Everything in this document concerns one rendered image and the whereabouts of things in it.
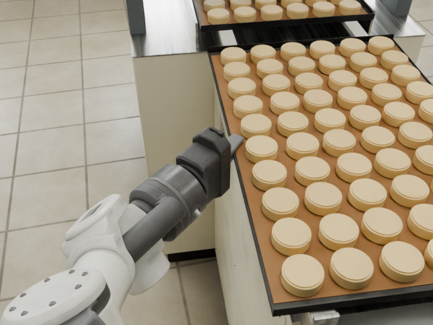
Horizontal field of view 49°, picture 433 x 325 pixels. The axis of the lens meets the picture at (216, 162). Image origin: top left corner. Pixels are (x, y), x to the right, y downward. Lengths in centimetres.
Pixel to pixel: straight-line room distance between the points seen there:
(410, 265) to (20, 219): 160
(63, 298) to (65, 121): 206
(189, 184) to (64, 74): 215
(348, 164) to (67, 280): 46
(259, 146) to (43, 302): 45
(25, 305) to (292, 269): 32
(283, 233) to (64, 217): 141
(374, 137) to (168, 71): 56
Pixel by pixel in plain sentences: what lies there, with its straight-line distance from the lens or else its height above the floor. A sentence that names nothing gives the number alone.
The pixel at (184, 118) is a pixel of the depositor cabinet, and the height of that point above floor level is 65.
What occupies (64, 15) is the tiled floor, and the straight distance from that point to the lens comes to 340.
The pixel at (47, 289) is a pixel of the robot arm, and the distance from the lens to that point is 39.
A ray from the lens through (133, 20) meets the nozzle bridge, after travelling 120.
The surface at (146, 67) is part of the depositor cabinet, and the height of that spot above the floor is 81.
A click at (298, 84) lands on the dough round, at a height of 92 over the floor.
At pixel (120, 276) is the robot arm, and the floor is 98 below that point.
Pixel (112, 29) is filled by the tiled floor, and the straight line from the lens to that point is 313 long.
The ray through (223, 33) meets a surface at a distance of 108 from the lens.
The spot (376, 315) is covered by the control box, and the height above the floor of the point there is 84.
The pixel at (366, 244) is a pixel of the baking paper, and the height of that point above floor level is 91.
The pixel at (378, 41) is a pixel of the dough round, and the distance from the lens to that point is 105.
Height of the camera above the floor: 140
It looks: 43 degrees down
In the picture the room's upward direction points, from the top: straight up
